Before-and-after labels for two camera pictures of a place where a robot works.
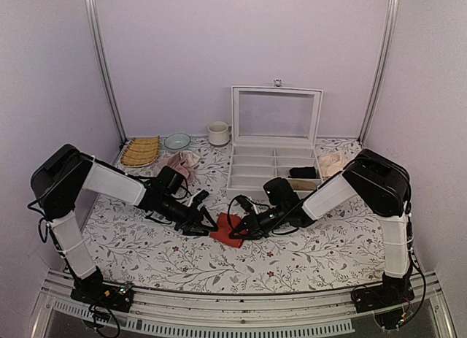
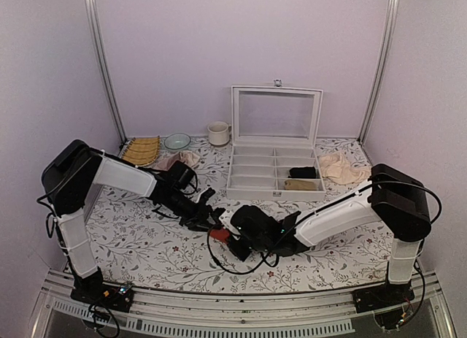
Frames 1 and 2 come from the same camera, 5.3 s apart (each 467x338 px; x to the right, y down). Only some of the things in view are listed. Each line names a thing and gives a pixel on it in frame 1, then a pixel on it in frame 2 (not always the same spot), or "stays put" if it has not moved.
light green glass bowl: [176, 141] stays put
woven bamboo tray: [141, 151] stays put
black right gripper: [253, 226] → [241, 254]
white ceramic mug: [219, 133] stays put
